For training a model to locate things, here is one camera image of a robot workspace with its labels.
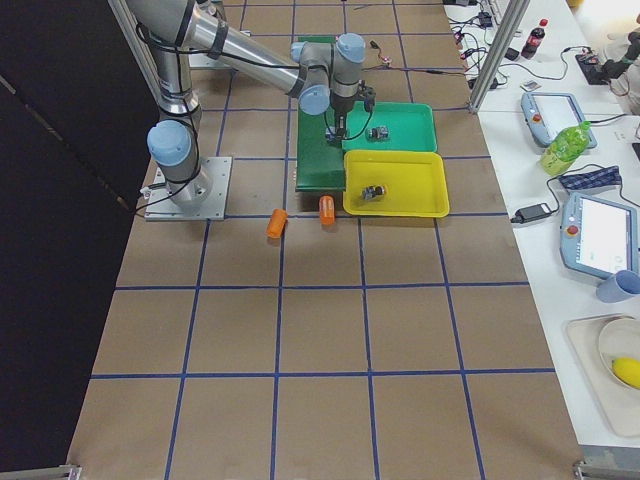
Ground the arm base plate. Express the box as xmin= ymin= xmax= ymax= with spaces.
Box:
xmin=184 ymin=23 xmax=253 ymax=69
xmin=142 ymin=156 xmax=232 ymax=222

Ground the green conveyor belt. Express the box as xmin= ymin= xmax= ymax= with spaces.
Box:
xmin=291 ymin=37 xmax=344 ymax=192

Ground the beige tray with plate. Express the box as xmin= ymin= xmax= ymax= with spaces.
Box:
xmin=566 ymin=314 xmax=639 ymax=438

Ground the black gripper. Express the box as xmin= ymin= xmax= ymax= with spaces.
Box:
xmin=327 ymin=92 xmax=359 ymax=145

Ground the plain orange cylinder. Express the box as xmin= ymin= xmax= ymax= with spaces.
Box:
xmin=265 ymin=208 xmax=288 ymax=239

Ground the blue plastic cup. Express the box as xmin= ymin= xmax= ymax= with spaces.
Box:
xmin=596 ymin=270 xmax=639 ymax=303

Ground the green plastic tray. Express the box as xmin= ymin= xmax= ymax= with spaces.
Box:
xmin=342 ymin=102 xmax=438 ymax=152

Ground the red black power cable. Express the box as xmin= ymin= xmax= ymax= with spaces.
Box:
xmin=361 ymin=39 xmax=476 ymax=77

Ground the yellow plastic tray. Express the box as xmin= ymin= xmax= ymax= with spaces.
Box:
xmin=343 ymin=150 xmax=450 ymax=218

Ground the cola bottle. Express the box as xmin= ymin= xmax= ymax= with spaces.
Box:
xmin=520 ymin=18 xmax=548 ymax=59

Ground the green drink bottle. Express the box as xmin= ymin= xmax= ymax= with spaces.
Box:
xmin=540 ymin=121 xmax=591 ymax=176

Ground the grey teach pendant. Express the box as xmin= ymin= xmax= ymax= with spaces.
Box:
xmin=520 ymin=92 xmax=586 ymax=148

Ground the yellow push button apart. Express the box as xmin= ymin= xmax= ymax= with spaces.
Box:
xmin=361 ymin=185 xmax=387 ymax=201

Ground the aluminium frame post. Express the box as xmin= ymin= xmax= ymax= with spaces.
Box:
xmin=468 ymin=0 xmax=530 ymax=114

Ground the black power adapter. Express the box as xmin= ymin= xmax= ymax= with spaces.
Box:
xmin=510 ymin=203 xmax=552 ymax=224

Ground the orange cylinder with label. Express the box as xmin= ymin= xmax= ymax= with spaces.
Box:
xmin=319 ymin=195 xmax=335 ymax=226

